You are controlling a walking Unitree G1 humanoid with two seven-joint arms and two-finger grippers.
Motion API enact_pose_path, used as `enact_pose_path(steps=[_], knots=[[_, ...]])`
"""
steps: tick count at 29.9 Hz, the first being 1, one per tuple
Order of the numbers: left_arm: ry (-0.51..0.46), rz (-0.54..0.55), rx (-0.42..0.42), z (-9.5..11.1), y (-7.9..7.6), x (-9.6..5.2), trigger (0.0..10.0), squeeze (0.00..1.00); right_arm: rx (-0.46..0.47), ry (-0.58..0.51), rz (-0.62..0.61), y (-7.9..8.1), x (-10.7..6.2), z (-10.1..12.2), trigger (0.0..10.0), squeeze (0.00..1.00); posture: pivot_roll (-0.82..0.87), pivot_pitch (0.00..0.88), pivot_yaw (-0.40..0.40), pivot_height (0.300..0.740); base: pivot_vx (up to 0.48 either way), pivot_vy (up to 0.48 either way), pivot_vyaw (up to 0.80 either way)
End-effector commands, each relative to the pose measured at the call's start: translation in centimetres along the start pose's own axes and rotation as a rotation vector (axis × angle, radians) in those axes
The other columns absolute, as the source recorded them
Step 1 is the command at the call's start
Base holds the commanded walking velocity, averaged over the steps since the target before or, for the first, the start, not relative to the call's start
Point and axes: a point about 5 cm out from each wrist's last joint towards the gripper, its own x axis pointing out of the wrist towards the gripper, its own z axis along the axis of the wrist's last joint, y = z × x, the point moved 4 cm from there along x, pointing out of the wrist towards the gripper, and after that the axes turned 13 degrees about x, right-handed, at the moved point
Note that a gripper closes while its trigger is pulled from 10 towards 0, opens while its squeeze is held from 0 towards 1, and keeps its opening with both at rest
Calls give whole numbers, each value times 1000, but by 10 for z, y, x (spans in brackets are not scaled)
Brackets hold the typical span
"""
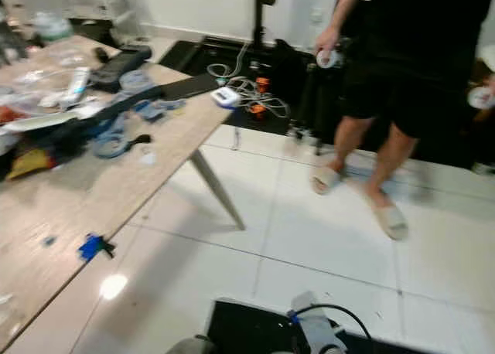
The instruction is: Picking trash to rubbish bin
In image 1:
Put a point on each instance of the white round controller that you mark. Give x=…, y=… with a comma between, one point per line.
x=327, y=59
x=481, y=97

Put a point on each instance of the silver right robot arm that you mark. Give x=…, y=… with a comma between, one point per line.
x=317, y=327

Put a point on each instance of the yellow packet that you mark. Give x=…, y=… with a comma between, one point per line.
x=31, y=163

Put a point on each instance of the light wooden table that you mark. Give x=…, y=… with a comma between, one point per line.
x=62, y=215

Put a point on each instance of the white bottle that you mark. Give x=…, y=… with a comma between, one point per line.
x=76, y=86

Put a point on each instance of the blue clip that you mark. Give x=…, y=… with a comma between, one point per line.
x=90, y=246

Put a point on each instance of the clear jar with green lid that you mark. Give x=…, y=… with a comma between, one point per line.
x=53, y=28

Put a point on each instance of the black power strip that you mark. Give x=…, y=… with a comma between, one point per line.
x=120, y=68

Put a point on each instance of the long black flat bar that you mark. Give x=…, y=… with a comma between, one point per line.
x=189, y=86

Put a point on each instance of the white small device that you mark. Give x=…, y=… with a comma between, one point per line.
x=225, y=97

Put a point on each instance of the grey robot leg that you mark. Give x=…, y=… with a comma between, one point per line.
x=189, y=345

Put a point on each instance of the orange small tool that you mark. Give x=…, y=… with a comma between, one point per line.
x=261, y=86

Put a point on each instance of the black robot torso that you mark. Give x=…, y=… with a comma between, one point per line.
x=247, y=331

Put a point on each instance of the black tripod stand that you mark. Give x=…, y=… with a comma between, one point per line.
x=259, y=14

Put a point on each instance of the beige slipper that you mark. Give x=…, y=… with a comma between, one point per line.
x=393, y=221
x=323, y=180

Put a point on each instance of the person in black clothes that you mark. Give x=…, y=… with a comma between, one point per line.
x=410, y=60

